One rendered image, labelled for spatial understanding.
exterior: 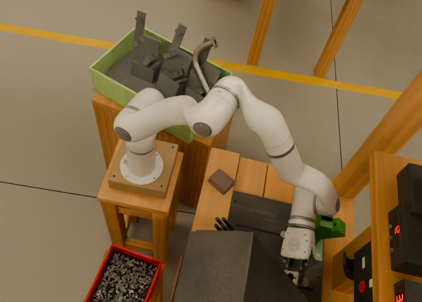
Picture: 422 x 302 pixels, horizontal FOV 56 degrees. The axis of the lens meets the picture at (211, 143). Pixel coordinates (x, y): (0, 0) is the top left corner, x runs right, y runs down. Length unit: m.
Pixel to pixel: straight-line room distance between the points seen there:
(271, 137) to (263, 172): 0.76
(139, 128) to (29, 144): 1.77
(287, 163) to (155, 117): 0.47
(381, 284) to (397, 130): 0.63
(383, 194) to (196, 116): 0.56
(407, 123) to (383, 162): 0.29
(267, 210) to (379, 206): 0.71
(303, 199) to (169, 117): 0.52
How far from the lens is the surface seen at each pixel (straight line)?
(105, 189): 1.84
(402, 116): 1.49
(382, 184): 1.23
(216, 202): 1.76
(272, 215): 1.78
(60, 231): 2.73
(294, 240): 1.36
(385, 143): 1.61
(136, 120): 1.40
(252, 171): 1.89
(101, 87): 2.18
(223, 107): 1.17
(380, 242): 1.14
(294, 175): 1.26
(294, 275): 1.34
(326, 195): 1.29
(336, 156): 3.20
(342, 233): 1.59
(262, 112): 1.13
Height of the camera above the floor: 2.49
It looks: 56 degrees down
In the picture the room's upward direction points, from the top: 11 degrees clockwise
